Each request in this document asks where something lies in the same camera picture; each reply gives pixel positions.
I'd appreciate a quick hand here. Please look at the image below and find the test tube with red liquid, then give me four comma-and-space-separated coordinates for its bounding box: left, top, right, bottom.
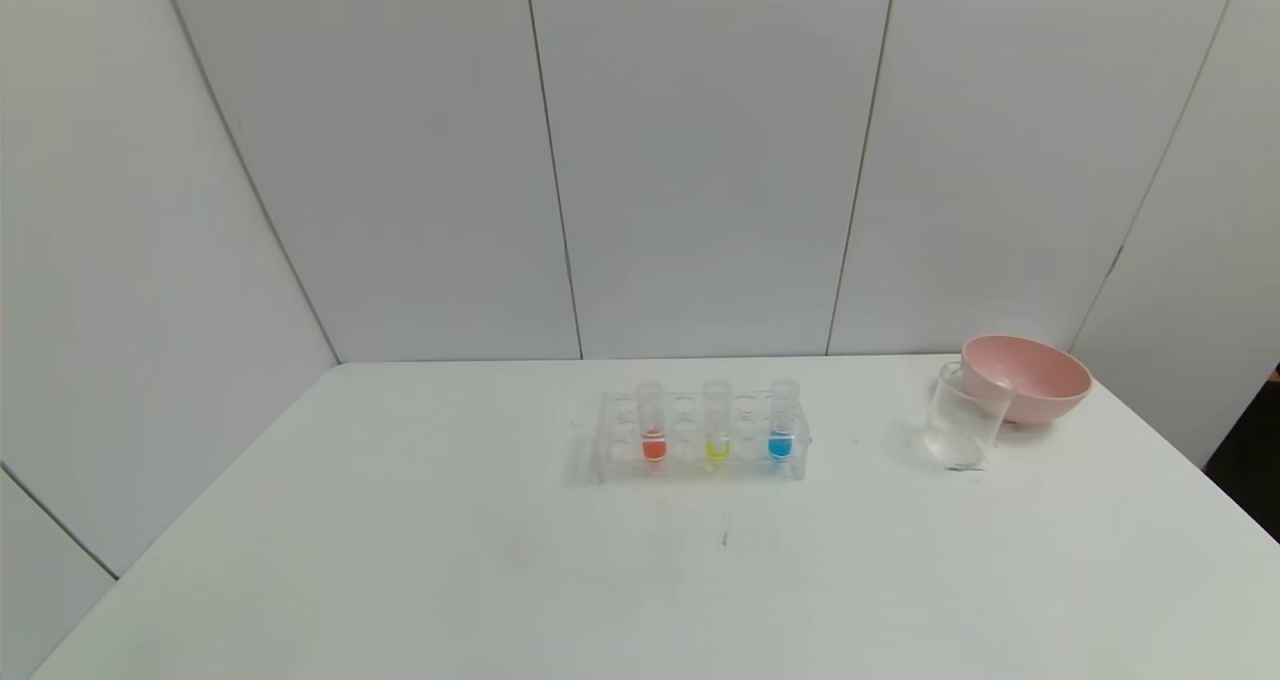
636, 380, 669, 466

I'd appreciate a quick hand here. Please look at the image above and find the test tube with yellow liquid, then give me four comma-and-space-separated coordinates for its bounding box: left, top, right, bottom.
702, 380, 733, 467

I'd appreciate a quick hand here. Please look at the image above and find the clear acrylic test tube rack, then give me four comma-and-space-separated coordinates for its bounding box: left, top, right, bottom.
590, 388, 811, 485

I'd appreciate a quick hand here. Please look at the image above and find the test tube with blue liquid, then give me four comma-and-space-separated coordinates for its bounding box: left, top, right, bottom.
768, 379, 801, 463

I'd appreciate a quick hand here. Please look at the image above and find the clear glass beaker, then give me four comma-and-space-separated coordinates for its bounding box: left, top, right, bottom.
922, 362, 1013, 473

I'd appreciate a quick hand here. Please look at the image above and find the pink bowl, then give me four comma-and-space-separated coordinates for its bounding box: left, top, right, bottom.
960, 334, 1093, 426

